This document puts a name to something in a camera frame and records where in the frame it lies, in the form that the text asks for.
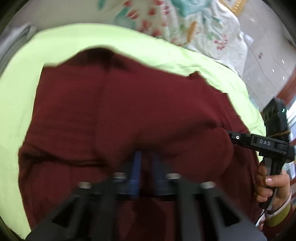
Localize light green bed quilt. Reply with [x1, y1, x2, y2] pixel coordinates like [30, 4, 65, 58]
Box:
[1, 23, 266, 238]

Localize person's right hand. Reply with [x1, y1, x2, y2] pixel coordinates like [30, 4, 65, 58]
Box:
[255, 161, 290, 213]

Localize folded grey towel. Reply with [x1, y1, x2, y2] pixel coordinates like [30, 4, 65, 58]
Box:
[1, 23, 37, 75]

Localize dark red knit sweater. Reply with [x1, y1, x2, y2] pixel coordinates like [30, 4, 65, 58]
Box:
[18, 48, 260, 240]

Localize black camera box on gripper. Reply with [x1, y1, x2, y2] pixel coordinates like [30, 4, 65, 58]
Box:
[262, 97, 289, 137]

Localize white floral quilt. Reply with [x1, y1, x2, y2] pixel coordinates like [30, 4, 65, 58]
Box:
[98, 1, 248, 76]

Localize right forearm red sleeve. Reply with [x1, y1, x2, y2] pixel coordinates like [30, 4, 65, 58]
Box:
[262, 197, 295, 240]

